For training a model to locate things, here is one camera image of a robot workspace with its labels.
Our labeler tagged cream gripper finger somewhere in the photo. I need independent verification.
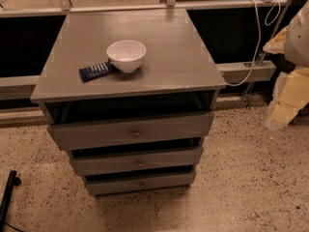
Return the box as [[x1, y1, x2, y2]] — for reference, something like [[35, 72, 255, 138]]
[[266, 67, 309, 131]]

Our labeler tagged grey top drawer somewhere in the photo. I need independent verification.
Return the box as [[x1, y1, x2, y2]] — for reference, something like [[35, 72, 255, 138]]
[[47, 111, 214, 151]]

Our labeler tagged grey drawer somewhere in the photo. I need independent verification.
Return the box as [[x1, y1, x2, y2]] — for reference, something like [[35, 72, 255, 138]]
[[47, 111, 214, 151], [85, 170, 195, 195], [70, 146, 203, 176]]

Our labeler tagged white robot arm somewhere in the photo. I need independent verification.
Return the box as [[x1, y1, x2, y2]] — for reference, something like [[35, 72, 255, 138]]
[[263, 1, 309, 131]]

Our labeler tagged grey wooden drawer cabinet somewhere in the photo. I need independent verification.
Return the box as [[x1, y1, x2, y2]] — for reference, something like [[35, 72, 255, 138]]
[[31, 9, 225, 184]]

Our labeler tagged grey bottom drawer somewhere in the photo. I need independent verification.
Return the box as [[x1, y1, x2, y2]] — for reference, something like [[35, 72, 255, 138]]
[[85, 170, 195, 195]]

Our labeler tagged grey middle drawer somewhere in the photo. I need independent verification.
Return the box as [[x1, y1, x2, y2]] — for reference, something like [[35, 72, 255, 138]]
[[70, 146, 203, 176]]

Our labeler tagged thin metal rod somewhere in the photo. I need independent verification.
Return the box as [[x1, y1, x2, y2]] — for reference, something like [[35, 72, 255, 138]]
[[239, 0, 293, 109]]

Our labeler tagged white bowl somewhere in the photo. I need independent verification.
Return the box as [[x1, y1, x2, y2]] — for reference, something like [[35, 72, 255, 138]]
[[106, 40, 147, 73]]

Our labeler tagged dark blue striped sponge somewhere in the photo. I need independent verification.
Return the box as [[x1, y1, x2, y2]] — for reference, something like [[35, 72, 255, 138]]
[[78, 62, 115, 82]]

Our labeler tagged black stand leg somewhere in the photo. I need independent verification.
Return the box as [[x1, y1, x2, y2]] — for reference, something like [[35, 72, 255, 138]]
[[0, 170, 21, 232]]

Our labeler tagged white cable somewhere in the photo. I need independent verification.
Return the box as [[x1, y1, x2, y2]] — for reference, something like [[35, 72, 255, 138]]
[[223, 0, 282, 88]]

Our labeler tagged grey metal railing frame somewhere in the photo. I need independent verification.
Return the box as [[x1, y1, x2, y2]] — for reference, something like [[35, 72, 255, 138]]
[[0, 0, 289, 102]]

